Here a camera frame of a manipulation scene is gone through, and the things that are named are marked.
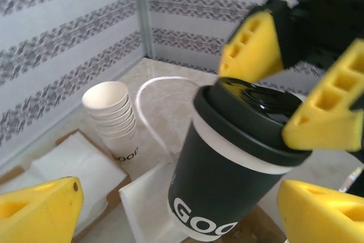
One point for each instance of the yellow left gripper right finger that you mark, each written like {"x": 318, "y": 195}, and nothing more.
{"x": 321, "y": 214}

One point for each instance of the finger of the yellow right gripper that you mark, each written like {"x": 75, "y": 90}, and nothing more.
{"x": 261, "y": 61}
{"x": 335, "y": 123}

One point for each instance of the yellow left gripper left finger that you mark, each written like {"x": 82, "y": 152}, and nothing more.
{"x": 37, "y": 214}

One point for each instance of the brown pulp cup carrier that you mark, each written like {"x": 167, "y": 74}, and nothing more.
{"x": 267, "y": 223}

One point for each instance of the cartoon animal print paper bag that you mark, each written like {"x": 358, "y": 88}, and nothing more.
{"x": 145, "y": 203}

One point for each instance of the black lidded paper coffee cup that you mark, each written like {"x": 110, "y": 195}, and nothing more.
{"x": 221, "y": 169}

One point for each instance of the white paper napkins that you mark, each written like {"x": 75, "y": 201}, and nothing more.
{"x": 71, "y": 163}

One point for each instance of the white napkins in cardboard holder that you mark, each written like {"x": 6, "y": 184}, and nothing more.
{"x": 119, "y": 194}

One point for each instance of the white paper cup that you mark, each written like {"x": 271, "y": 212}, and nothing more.
{"x": 127, "y": 117}
{"x": 130, "y": 132}
{"x": 128, "y": 125}
{"x": 122, "y": 149}
{"x": 125, "y": 110}
{"x": 103, "y": 95}

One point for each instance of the aluminium corner post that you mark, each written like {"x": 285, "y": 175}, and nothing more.
{"x": 143, "y": 12}

